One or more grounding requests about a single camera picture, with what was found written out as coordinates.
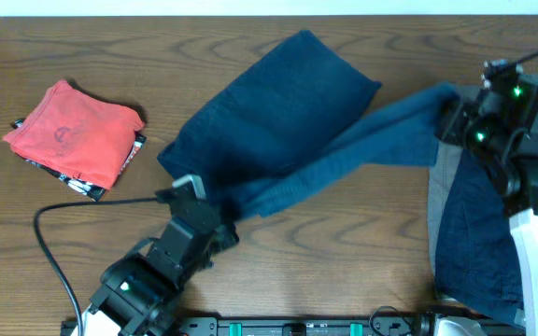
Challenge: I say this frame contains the dark blue denim shorts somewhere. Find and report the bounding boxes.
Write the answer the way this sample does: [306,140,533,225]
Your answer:
[158,31,457,220]

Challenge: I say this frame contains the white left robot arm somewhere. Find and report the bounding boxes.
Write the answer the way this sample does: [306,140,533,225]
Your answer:
[72,175,239,335]

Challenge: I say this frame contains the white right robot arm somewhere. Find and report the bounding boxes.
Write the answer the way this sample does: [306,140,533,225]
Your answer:
[436,60,538,335]

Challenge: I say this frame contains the grey folded garment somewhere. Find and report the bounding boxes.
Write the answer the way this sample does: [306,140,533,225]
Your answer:
[426,72,538,328]

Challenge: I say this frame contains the black white printed garment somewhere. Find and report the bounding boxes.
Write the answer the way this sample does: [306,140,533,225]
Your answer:
[9,119,148,203]

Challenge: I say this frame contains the red folded t-shirt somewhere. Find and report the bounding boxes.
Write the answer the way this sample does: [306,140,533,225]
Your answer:
[3,80,145,189]

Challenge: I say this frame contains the dark blue denim garment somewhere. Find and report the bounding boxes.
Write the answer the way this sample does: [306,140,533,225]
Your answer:
[434,151,524,327]

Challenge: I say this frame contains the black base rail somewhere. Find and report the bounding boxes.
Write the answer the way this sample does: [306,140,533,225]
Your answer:
[61,305,527,336]

